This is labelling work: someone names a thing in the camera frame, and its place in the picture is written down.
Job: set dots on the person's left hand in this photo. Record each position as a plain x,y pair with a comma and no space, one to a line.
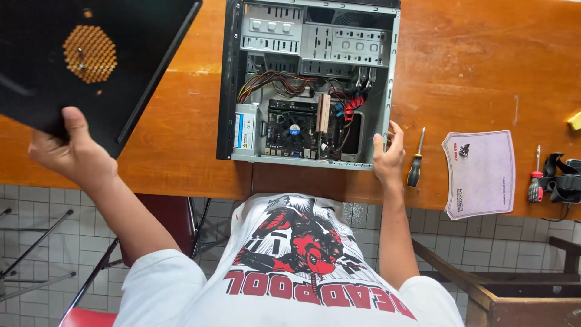
77,156

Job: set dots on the person's right hand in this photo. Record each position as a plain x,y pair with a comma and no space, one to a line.
389,161

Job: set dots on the black computer side panel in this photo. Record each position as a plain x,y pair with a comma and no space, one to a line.
81,59

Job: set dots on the black computer case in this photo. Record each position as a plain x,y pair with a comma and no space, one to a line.
227,91

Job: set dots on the beige expansion card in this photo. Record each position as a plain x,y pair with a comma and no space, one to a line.
323,113

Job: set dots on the grey printed mouse pad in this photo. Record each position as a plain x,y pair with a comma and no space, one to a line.
481,175

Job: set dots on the black processor cooler fan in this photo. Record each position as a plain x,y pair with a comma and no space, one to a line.
295,131

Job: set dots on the red metal-framed chair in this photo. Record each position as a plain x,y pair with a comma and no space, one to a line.
168,222

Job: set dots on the black motherboard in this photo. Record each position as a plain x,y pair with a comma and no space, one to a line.
277,141

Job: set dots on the grey metal drive cage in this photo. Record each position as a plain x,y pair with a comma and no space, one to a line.
317,43

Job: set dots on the silver power supply unit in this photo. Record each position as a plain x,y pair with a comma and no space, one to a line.
245,127

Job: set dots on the white printed t-shirt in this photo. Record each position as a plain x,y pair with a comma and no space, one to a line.
290,272

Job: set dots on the brown wooden bench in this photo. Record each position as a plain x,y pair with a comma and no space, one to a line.
513,299

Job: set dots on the yellow sponge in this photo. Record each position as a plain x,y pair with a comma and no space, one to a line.
575,121

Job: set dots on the grey metal stool frame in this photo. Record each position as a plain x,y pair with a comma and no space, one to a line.
36,245

